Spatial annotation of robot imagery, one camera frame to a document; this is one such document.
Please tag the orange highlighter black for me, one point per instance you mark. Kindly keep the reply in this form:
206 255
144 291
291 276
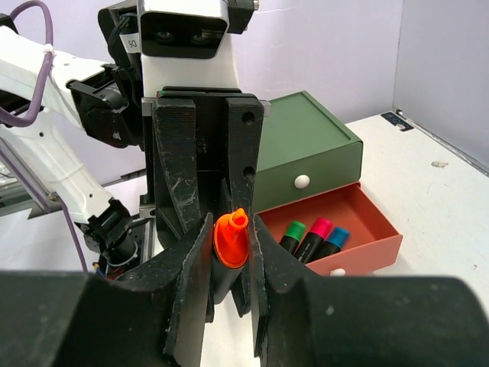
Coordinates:
230 245

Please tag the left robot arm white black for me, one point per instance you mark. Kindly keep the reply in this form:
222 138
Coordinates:
40 75

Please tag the green drawer cabinet box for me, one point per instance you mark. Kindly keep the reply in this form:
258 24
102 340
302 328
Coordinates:
305 150

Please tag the left black corner label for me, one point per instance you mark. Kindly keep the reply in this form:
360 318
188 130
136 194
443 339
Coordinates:
397 121

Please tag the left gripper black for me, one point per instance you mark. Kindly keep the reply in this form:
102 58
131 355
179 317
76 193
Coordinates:
202 148

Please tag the blue cap black highlighter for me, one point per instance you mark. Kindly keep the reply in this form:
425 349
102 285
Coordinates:
333 244

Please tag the pink cap black highlighter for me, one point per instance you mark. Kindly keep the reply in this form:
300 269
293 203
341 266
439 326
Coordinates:
312 240

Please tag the green cap black highlighter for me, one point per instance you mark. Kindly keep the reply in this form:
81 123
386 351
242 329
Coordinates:
292 237

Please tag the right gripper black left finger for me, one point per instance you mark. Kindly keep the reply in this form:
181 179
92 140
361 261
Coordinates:
153 315

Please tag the red drawer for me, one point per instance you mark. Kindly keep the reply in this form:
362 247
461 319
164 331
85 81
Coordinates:
366 238

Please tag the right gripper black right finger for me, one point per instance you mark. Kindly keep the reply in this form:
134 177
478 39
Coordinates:
300 318

